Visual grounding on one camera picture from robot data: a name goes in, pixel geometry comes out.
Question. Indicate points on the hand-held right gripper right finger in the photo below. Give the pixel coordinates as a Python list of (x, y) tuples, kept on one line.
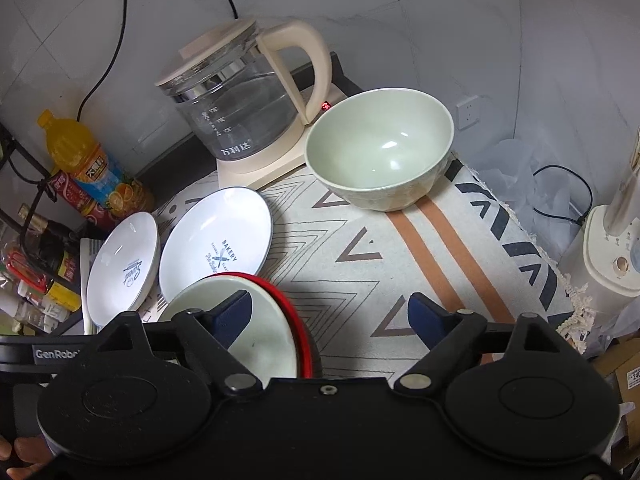
[(422, 312)]

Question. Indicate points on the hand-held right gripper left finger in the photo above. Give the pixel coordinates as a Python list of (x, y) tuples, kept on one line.
[(235, 311)]

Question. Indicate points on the red-rimmed white bowl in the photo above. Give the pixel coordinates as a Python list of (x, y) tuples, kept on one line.
[(272, 330)]

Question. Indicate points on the white plate crossed utensils print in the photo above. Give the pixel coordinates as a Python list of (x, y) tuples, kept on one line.
[(210, 240)]

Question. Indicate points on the white plate script print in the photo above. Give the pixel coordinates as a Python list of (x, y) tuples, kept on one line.
[(120, 270)]

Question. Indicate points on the pale green bowl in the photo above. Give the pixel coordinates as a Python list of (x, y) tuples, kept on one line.
[(380, 150)]

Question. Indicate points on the person's left hand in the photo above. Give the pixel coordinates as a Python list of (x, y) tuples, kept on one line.
[(25, 452)]

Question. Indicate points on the patterned tablecloth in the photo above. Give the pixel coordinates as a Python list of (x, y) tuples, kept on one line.
[(350, 260)]

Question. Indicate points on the dark soy sauce bottle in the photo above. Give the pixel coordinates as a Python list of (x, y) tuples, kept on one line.
[(50, 245)]

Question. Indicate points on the clear plastic bag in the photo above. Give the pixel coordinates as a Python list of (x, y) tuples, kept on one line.
[(515, 175)]

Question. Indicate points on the red drink can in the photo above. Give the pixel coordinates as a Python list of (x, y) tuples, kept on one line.
[(75, 195)]

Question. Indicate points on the white standing appliance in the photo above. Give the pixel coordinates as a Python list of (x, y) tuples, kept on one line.
[(595, 255)]

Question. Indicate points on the orange juice bottle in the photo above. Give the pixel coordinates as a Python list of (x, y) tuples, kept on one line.
[(75, 155)]

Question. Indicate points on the cardboard box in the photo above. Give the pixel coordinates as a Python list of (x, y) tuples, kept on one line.
[(625, 375)]

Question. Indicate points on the white wall socket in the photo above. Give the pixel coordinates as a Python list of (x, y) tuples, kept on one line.
[(468, 110)]

